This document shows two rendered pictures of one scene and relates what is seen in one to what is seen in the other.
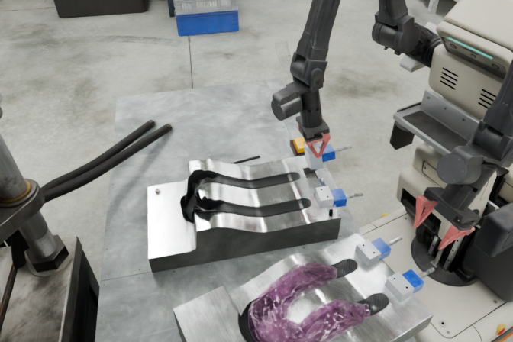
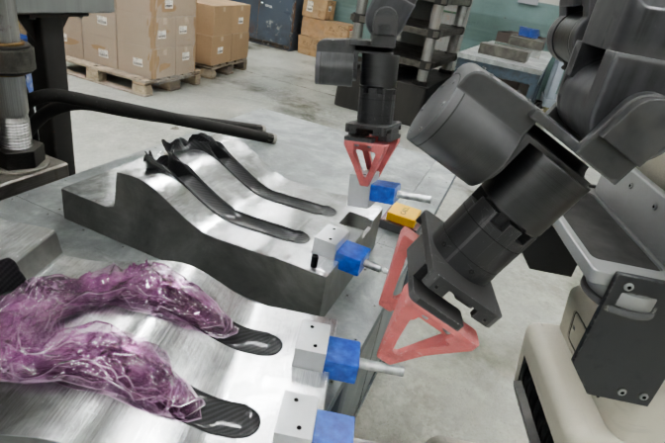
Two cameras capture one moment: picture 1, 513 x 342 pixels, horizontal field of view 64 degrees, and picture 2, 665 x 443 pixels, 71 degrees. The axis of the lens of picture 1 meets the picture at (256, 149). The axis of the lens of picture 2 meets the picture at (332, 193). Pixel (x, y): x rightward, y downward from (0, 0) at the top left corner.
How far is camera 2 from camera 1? 70 cm
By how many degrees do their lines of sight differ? 29
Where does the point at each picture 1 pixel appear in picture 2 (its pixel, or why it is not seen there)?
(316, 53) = not seen: outside the picture
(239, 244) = (167, 235)
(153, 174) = not seen: hidden behind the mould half
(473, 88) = not seen: outside the picture
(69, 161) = not seen: hidden behind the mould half
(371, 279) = (269, 385)
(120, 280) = (29, 205)
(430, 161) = (583, 312)
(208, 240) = (129, 200)
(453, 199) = (445, 232)
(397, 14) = not seen: outside the picture
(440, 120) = (617, 213)
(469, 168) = (464, 104)
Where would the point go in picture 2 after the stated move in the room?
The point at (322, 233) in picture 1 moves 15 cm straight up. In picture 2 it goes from (291, 297) to (305, 206)
